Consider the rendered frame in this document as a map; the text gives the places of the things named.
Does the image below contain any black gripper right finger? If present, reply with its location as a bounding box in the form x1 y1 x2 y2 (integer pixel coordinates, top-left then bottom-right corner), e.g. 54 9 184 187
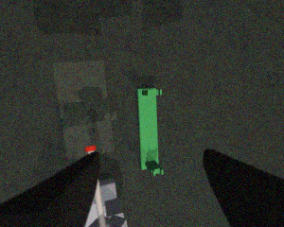
203 149 284 227

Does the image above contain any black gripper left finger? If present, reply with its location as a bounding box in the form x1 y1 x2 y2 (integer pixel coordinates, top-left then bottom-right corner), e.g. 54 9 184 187
0 152 100 227

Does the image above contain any white pin with red cap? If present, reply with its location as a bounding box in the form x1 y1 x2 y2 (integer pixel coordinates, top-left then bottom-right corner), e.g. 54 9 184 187
84 145 106 227

